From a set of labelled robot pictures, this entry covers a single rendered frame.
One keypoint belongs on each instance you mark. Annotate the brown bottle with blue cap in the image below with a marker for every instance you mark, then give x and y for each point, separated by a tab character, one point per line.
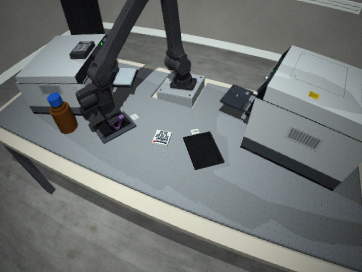
62	114

